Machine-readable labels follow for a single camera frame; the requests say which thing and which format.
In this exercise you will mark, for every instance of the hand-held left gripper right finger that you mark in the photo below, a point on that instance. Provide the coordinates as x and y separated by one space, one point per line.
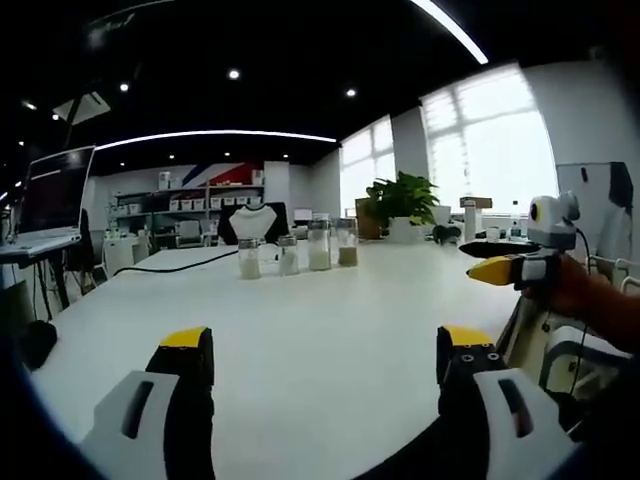
492 430

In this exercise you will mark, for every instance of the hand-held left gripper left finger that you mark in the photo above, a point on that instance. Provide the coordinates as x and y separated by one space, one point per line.
150 425

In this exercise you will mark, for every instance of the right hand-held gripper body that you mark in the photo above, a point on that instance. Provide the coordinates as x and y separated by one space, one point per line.
550 227

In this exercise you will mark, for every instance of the tall seasoning bottle brown contents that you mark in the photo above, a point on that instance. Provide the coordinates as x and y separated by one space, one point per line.
347 250

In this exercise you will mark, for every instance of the tall seasoning bottle white contents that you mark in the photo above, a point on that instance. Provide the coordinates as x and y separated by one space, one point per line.
319 247

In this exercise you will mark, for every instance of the small seasoning bottle white contents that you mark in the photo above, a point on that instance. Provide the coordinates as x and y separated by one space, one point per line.
288 260
249 262

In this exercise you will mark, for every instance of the white thermos bottle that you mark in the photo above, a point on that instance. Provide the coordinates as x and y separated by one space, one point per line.
470 222

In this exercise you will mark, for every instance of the person's right hand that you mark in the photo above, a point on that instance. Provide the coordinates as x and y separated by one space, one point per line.
575 292

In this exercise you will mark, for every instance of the white partition board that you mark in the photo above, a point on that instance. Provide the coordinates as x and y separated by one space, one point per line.
590 210

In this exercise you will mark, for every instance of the cardboard box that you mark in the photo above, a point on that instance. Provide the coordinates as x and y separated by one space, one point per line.
482 201

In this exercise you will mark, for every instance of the dark hanging cloth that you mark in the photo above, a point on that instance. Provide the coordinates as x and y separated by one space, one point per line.
620 182

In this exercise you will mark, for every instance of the green potted plant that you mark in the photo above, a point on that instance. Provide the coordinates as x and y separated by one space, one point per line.
405 200

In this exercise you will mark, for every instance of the black round object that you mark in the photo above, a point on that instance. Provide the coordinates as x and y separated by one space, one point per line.
40 342

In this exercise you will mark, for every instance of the white low cabinet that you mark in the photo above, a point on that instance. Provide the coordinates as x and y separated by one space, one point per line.
122 252

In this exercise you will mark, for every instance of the computer monitor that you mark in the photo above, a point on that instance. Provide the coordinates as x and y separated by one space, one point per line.
303 215

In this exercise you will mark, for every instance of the side desk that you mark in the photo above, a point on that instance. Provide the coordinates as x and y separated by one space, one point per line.
30 255

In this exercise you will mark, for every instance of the black office chair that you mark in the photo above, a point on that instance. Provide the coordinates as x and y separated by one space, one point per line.
281 222

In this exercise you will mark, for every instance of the straight ceiling light strip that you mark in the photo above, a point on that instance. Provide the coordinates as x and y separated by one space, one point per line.
452 27

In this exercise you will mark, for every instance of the storage shelf with white boxes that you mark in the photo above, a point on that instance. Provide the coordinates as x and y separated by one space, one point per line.
200 202

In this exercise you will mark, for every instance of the open laptop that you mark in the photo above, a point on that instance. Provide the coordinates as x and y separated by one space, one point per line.
55 195

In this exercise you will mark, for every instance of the curved ceiling light strip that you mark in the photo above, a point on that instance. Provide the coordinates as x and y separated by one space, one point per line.
215 135

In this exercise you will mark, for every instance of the ceiling air conditioner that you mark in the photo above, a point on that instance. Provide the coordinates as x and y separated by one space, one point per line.
82 107

